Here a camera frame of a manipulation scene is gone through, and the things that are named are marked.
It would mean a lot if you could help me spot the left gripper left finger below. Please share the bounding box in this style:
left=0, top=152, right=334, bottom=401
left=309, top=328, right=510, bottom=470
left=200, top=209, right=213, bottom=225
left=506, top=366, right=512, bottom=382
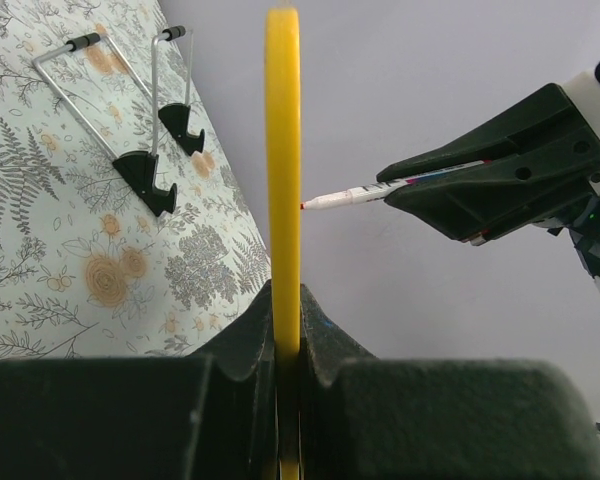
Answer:
left=0, top=286, right=278, bottom=479

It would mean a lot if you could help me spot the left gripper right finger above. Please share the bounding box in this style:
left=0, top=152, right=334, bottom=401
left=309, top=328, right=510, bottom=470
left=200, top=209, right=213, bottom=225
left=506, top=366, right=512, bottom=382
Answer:
left=300, top=290, right=600, bottom=479

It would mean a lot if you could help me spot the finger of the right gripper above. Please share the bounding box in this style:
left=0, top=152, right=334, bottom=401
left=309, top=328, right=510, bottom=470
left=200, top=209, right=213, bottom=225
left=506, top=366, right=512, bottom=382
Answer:
left=376, top=83, right=583, bottom=182
left=385, top=127, right=600, bottom=241

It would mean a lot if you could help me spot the red capped whiteboard marker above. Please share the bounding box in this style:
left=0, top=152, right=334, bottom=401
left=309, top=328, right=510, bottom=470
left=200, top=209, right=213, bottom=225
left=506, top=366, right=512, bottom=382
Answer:
left=300, top=160, right=490, bottom=210

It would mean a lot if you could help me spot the yellow framed whiteboard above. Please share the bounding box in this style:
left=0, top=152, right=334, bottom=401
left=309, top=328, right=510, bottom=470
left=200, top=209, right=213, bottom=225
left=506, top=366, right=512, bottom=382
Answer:
left=265, top=6, right=301, bottom=479

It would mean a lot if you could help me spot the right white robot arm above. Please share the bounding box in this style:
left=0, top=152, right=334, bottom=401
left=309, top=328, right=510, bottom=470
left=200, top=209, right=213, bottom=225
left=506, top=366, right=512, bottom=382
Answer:
left=376, top=61, right=600, bottom=281

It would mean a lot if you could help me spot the floral table mat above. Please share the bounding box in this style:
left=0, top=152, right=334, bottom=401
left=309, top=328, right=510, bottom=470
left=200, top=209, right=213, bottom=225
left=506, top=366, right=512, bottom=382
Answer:
left=0, top=1, right=270, bottom=360

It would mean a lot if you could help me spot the wire whiteboard easel stand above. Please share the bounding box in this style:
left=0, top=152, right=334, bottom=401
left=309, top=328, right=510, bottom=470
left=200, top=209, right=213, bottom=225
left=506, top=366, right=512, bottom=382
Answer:
left=32, top=24, right=206, bottom=218

